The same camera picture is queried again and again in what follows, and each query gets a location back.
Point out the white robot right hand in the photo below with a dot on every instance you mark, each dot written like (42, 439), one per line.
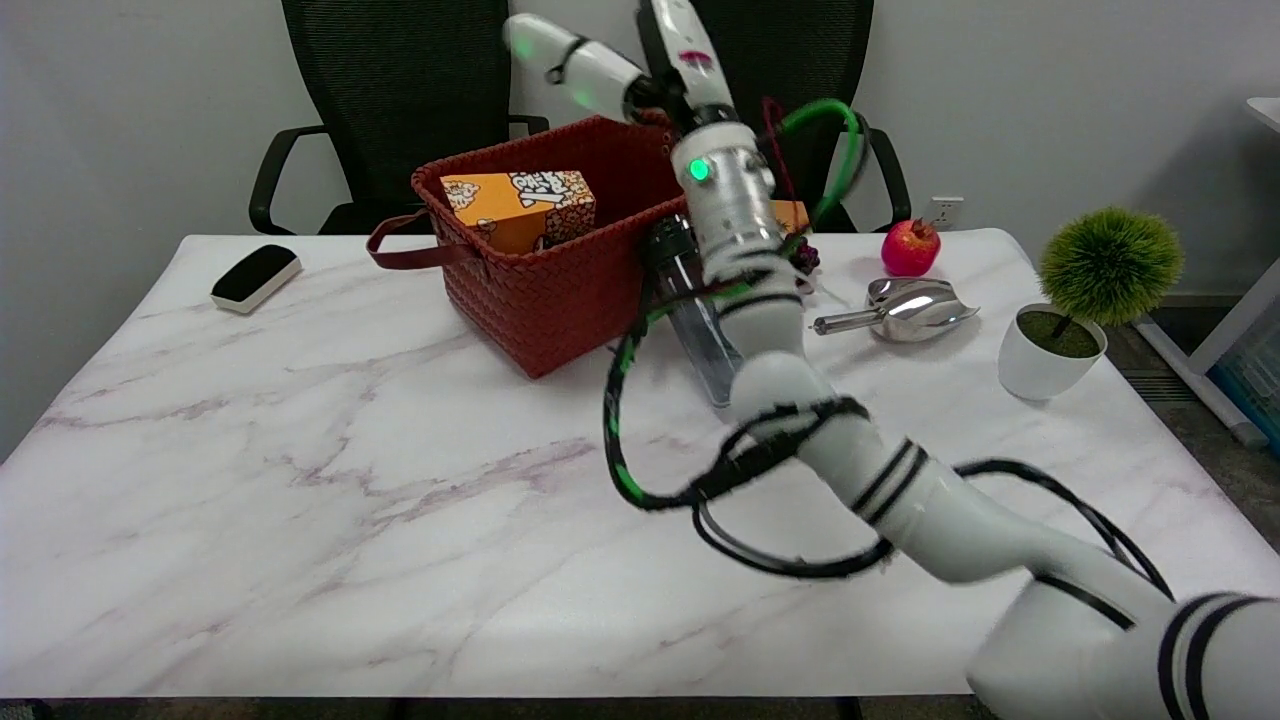
(600, 75)

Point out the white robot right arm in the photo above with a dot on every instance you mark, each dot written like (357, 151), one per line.
(940, 510)

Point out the red woven basket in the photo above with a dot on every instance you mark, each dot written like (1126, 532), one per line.
(560, 295)

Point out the blue storage bin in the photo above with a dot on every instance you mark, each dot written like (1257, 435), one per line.
(1255, 385)

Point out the orange printed carton box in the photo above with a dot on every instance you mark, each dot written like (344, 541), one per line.
(500, 205)

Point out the black mesh office chair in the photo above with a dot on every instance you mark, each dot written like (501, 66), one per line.
(800, 50)
(400, 80)

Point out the yellow box on chair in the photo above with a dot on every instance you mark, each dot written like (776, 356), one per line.
(793, 215)

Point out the dark purple grape bunch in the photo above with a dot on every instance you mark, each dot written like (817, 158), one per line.
(806, 257)

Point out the clear bottle with black lid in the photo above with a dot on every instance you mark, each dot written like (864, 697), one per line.
(700, 340)

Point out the red pomegranate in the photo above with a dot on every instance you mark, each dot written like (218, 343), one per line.
(910, 250)

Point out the shiny metal scoop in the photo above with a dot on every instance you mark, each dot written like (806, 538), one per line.
(920, 310)

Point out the black and white eraser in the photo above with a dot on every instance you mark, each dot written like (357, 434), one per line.
(255, 275)

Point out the green ball plant white pot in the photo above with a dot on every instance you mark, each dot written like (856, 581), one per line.
(1105, 265)

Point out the white side table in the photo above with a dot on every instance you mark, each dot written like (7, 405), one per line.
(1235, 320)

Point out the white wall outlet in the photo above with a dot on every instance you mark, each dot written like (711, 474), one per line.
(946, 211)

